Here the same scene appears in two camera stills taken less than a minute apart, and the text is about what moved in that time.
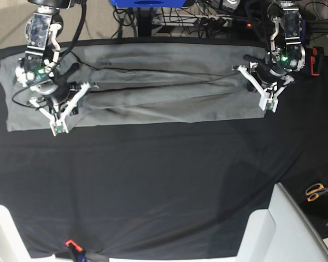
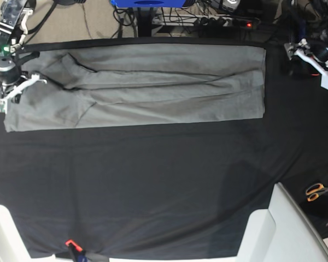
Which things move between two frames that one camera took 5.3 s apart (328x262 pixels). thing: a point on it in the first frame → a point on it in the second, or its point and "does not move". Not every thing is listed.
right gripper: [265, 72] → [326, 55]
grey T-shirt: [142, 82] does not move
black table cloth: [168, 190] does not move
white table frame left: [6, 243] does not move
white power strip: [204, 19] does not move
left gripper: [58, 88] → [7, 68]
